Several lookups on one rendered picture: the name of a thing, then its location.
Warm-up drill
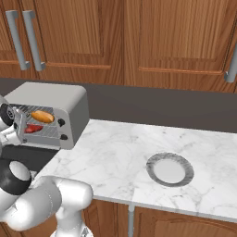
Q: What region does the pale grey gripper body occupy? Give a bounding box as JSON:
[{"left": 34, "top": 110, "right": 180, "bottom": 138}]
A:
[{"left": 13, "top": 111, "right": 31, "bottom": 145}]

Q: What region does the red steak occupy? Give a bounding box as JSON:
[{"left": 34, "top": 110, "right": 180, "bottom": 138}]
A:
[{"left": 24, "top": 123, "right": 44, "bottom": 134}]

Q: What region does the orange hotdog bun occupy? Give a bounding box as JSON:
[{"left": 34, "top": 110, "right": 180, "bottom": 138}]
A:
[{"left": 31, "top": 109, "right": 56, "bottom": 125}]

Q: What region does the dark toaster oven door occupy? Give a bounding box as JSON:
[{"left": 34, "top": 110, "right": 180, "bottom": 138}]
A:
[{"left": 0, "top": 143, "right": 61, "bottom": 174}]

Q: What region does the silver toaster oven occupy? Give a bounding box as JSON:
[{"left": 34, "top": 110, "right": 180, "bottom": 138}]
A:
[{"left": 3, "top": 81, "right": 91, "bottom": 151}]

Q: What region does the wooden base cupboard door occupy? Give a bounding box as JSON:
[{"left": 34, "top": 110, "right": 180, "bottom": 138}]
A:
[
  {"left": 81, "top": 198, "right": 130, "bottom": 237},
  {"left": 132, "top": 206, "right": 237, "bottom": 237}
]

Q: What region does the grey rimmed white plate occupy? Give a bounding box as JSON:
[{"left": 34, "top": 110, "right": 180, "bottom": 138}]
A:
[{"left": 145, "top": 152, "right": 195, "bottom": 188}]

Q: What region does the wire toaster oven rack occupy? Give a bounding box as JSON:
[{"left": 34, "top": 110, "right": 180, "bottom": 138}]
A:
[
  {"left": 25, "top": 123, "right": 61, "bottom": 141},
  {"left": 12, "top": 104, "right": 57, "bottom": 125}
]

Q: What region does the grey cupboard door handle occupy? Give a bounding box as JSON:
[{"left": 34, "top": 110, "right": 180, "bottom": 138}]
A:
[
  {"left": 223, "top": 39, "right": 237, "bottom": 84},
  {"left": 21, "top": 9, "right": 47, "bottom": 72},
  {"left": 5, "top": 9, "right": 31, "bottom": 71}
]

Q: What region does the grey base cupboard handle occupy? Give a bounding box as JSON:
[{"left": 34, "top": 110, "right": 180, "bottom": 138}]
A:
[{"left": 127, "top": 203, "right": 136, "bottom": 237}]

